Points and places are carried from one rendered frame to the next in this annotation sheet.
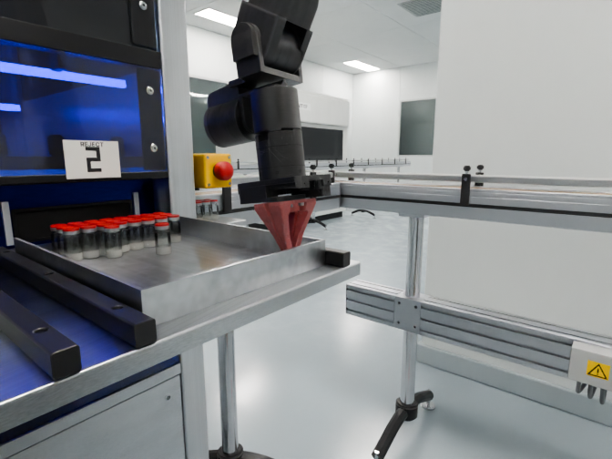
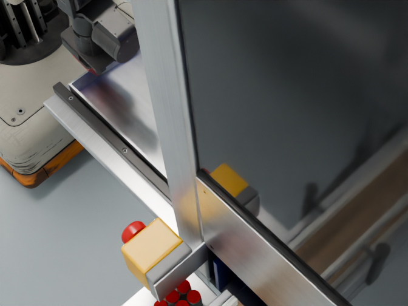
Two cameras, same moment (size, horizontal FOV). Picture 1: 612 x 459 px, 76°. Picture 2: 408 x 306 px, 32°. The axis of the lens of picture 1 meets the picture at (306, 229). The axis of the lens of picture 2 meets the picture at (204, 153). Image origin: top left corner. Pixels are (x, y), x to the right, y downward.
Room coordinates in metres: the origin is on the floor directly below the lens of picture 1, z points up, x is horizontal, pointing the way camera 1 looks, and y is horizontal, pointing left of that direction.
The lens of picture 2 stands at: (1.24, 0.39, 1.93)
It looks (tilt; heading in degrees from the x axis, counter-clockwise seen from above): 58 degrees down; 194
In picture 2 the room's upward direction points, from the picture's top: 6 degrees counter-clockwise
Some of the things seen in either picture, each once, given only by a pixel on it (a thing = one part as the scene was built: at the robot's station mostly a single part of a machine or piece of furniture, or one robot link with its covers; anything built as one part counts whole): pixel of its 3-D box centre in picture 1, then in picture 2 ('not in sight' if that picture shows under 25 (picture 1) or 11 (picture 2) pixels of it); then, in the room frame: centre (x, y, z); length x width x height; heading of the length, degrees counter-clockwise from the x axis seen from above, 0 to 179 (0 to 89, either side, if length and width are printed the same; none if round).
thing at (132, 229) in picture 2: (222, 170); (137, 237); (0.83, 0.18, 0.99); 0.04 x 0.04 x 0.04; 51
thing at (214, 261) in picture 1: (168, 250); (186, 102); (0.52, 0.19, 0.90); 0.34 x 0.26 x 0.04; 51
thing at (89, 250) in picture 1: (127, 235); not in sight; (0.59, 0.27, 0.90); 0.18 x 0.02 x 0.05; 141
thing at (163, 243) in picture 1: (162, 239); not in sight; (0.57, 0.21, 0.90); 0.02 x 0.02 x 0.04
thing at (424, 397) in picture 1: (405, 418); not in sight; (1.29, -0.37, 0.07); 0.50 x 0.08 x 0.14; 141
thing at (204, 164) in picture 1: (209, 170); (157, 258); (0.86, 0.21, 0.99); 0.08 x 0.07 x 0.07; 51
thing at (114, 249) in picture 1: (113, 241); not in sight; (0.55, 0.28, 0.90); 0.02 x 0.02 x 0.05
